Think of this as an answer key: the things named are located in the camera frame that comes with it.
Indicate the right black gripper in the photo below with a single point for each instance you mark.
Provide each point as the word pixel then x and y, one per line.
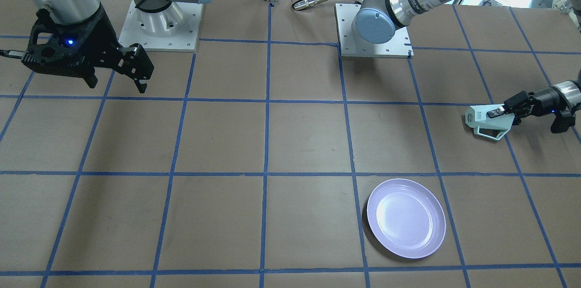
pixel 96 46

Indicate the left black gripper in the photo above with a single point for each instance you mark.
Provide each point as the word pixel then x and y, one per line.
pixel 545 97

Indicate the light green faceted mug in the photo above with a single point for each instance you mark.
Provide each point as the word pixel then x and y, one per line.
pixel 489 121

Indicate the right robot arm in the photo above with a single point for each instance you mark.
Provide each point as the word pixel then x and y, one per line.
pixel 74 11

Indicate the lilac plate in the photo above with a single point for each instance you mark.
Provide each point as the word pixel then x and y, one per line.
pixel 406 218

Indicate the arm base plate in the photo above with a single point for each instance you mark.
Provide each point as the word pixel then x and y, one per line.
pixel 175 29
pixel 353 45

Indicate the silver cable connector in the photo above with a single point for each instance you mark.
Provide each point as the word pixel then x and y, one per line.
pixel 305 4

